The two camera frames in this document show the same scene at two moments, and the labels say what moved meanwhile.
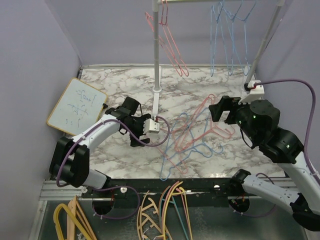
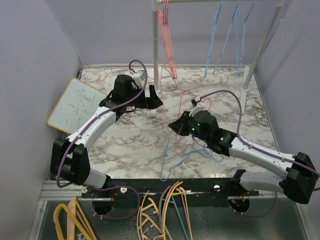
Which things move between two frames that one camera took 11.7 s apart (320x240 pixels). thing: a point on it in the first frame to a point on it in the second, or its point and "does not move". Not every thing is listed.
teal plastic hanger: (174, 202) does not move
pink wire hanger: (170, 38) to (162, 17)
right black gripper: (226, 103) to (179, 126)
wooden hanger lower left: (75, 207) does not move
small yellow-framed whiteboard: (79, 104) does not move
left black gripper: (135, 142) to (150, 102)
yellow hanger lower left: (73, 216) does not move
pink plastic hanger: (178, 190) does not move
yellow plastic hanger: (182, 193) does not move
